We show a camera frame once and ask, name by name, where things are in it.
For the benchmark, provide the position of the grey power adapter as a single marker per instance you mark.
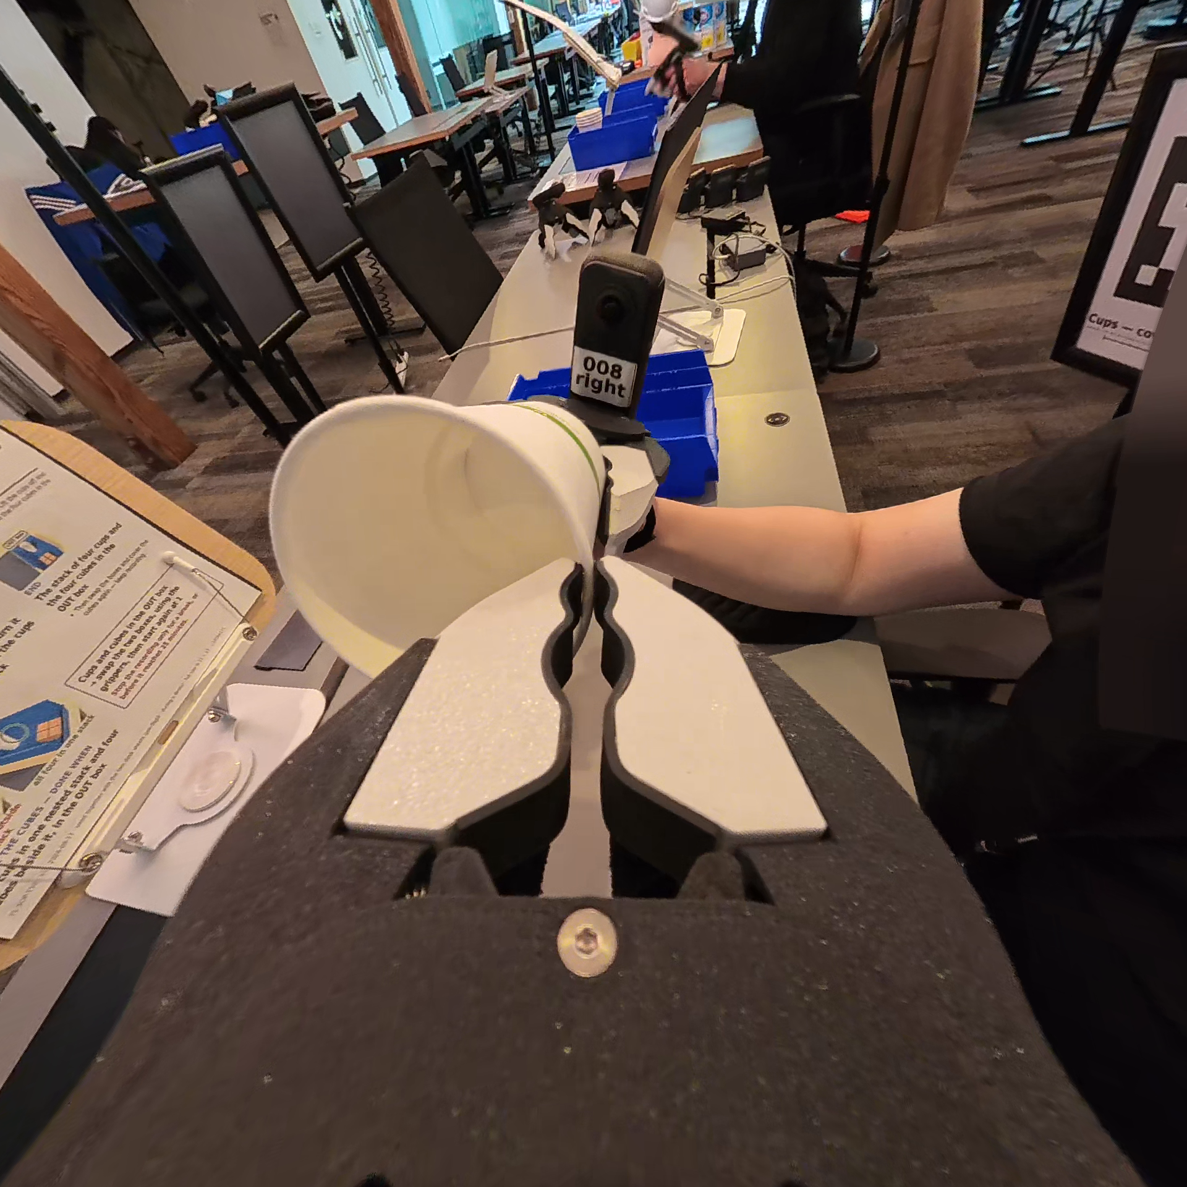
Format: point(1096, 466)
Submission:
point(747, 251)

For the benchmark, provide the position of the blue striped jacket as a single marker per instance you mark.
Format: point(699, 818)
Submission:
point(103, 232)

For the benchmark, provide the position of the black and white desk gadget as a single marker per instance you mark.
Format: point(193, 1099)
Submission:
point(552, 217)
point(608, 209)

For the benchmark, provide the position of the wooden pillar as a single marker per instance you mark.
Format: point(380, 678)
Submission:
point(93, 370)

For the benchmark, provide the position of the wooden top desk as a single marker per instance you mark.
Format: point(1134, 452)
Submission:
point(418, 130)

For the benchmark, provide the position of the black metal partition frame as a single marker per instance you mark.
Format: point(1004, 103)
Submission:
point(56, 144)

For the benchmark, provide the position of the blue plastic bin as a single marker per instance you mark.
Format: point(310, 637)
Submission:
point(686, 427)
point(613, 148)

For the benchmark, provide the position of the person's right forearm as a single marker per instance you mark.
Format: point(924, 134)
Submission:
point(835, 565)

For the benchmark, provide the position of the black quilted wrist rest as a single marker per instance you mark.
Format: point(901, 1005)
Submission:
point(789, 626)

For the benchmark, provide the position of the white metal book stand base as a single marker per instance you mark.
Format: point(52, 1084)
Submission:
point(719, 338)

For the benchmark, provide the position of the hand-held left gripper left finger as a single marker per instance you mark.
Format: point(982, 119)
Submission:
point(464, 732)

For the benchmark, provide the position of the black framed task sign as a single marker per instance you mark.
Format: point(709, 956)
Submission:
point(1104, 305)

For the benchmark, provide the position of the black framed panel on stand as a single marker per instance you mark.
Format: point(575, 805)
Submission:
point(298, 175)
point(233, 250)

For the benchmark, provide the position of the black office chair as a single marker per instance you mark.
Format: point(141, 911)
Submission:
point(428, 260)

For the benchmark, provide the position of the white paper cup green band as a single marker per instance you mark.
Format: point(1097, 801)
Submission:
point(399, 518)

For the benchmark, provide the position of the row of black chargers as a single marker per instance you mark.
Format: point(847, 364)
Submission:
point(724, 185)

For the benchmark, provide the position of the wooden stand with black board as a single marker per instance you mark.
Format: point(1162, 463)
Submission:
point(673, 185)

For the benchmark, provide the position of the black zip jacket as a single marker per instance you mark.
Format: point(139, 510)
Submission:
point(1021, 834)

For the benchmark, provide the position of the beige hanging coat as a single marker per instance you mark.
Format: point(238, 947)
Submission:
point(928, 111)

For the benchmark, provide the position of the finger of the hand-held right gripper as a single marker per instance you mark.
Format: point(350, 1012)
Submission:
point(631, 486)

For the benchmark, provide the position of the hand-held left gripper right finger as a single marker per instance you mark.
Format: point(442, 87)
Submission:
point(714, 732)

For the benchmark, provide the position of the instruction board on stand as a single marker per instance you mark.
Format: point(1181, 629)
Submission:
point(269, 742)

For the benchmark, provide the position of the black coat stand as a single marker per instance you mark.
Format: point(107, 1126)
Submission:
point(856, 355)

